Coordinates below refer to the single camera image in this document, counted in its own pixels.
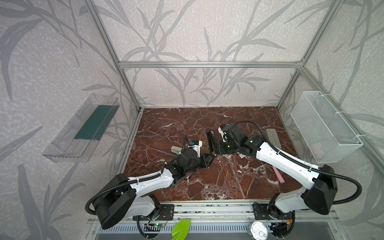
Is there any black stapler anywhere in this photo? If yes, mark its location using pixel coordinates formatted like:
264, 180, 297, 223
206, 130, 224, 156

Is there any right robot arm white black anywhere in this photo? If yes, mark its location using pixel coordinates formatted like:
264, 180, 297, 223
218, 123, 363, 217

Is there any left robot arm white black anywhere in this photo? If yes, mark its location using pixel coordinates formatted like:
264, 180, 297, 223
85, 148, 216, 229

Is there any purple pink hand rake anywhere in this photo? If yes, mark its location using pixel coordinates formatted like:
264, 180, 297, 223
272, 166, 285, 184

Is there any green leaf sticker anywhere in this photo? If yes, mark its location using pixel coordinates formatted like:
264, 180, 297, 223
172, 219, 191, 240

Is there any pink item in basket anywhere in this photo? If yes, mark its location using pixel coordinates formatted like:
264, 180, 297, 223
311, 143, 325, 160

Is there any round silver can lid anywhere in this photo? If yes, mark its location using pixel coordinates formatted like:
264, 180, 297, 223
248, 221, 269, 240

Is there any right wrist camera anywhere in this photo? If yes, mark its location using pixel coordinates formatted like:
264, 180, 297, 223
218, 125, 227, 142

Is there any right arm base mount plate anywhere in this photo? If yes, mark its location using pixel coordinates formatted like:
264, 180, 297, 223
252, 203, 292, 222

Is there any white wire mesh basket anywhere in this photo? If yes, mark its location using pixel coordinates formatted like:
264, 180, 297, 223
291, 91, 364, 164

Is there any clear plastic wall tray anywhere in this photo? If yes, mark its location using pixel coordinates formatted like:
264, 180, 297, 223
43, 94, 120, 163

